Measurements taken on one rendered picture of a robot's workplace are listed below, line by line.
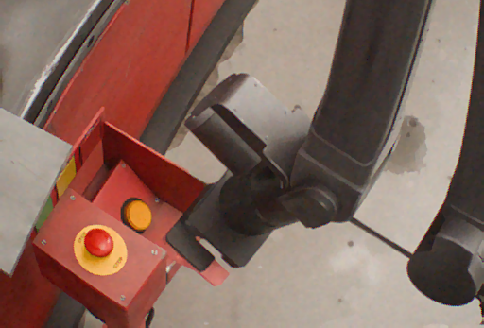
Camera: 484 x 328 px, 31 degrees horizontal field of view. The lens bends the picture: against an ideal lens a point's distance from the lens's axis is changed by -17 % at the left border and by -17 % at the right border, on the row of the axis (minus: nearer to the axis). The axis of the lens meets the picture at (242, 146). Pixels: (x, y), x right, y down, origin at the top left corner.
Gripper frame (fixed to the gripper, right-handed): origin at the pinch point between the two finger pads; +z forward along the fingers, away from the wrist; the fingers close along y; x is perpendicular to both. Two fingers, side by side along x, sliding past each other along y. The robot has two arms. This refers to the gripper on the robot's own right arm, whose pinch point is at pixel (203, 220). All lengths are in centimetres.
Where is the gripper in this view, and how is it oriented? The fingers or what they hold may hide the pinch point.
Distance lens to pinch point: 97.2
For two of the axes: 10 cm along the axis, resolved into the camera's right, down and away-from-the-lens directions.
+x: 7.0, 6.9, 1.9
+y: -5.5, 6.8, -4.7
